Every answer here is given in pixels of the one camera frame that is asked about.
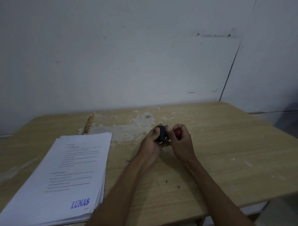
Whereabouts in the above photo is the person's left hand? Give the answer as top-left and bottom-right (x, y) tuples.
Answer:
(137, 126), (172, 168)

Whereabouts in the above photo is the person's right hand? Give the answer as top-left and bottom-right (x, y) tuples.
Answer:
(166, 124), (197, 163)

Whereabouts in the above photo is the black stamp base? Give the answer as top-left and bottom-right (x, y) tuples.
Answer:
(157, 126), (168, 142)

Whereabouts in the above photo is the person's right forearm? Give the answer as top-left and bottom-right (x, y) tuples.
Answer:
(182, 156), (255, 226)

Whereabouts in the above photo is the person's left forearm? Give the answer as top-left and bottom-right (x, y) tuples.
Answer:
(86, 152), (160, 226)

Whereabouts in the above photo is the yellow patterned pencil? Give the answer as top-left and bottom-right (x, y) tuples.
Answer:
(82, 115), (94, 135)

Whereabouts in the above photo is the stack of white printed papers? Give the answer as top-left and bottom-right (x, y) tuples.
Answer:
(0, 132), (112, 226)

